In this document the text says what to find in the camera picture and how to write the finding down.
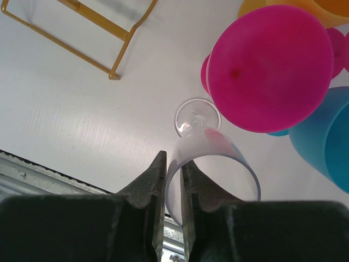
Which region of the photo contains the cyan plastic wine glass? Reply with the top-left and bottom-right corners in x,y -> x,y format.
270,86 -> 348,193

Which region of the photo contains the gold wire glass rack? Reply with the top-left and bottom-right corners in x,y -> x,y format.
1,1 -> 159,81

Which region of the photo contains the clear wine glass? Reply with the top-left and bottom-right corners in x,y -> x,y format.
165,98 -> 261,225

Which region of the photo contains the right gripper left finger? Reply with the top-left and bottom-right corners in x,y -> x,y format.
1,151 -> 167,261

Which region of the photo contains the orange plastic wine glass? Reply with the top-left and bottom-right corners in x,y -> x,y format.
238,0 -> 348,28

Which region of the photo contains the magenta wine glass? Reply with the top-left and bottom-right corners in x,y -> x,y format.
201,5 -> 334,133
327,28 -> 348,78

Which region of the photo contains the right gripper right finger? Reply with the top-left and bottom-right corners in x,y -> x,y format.
180,161 -> 348,261

